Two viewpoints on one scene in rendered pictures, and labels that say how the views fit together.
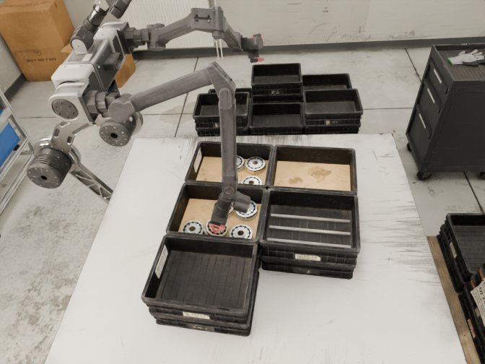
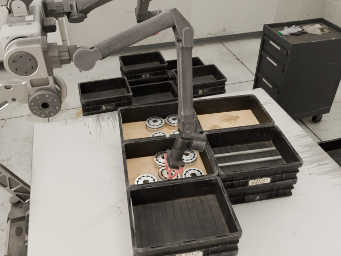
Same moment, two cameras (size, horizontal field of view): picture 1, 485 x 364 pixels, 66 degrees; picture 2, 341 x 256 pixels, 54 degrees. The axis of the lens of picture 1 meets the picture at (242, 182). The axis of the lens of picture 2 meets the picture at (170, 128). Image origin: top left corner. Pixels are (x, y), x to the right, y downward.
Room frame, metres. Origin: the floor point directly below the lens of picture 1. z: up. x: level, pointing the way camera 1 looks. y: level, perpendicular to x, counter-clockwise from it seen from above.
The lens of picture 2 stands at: (0.02, 0.58, 1.96)
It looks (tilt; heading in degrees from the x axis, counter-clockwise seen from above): 38 degrees down; 335
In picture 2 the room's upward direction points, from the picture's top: straight up
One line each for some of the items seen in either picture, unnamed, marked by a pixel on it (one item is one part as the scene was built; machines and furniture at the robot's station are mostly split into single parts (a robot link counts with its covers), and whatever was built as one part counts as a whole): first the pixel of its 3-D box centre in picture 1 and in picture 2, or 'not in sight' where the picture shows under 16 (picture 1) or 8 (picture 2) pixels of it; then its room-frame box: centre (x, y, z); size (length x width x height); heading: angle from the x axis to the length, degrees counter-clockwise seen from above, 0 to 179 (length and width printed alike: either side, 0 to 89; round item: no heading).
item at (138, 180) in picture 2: (192, 230); (145, 182); (1.01, 0.24, 0.86); 0.10 x 0.10 x 0.01
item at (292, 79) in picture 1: (276, 97); (143, 81); (2.67, -0.37, 0.37); 0.40 x 0.30 x 0.45; 82
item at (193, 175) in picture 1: (232, 171); (157, 128); (1.34, 0.05, 0.87); 0.40 x 0.30 x 0.11; 76
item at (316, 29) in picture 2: not in sight; (316, 28); (2.05, -1.76, 0.88); 0.29 x 0.22 x 0.03; 81
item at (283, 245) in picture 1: (309, 219); (249, 149); (0.95, -0.27, 0.92); 0.40 x 0.30 x 0.02; 76
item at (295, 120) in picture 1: (276, 131); (154, 108); (2.28, -0.31, 0.31); 0.40 x 0.30 x 0.34; 81
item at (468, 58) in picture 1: (467, 57); (291, 30); (2.12, -1.53, 0.88); 0.25 x 0.19 x 0.03; 81
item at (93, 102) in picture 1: (98, 102); (57, 55); (1.18, 0.48, 1.45); 0.09 x 0.08 x 0.12; 171
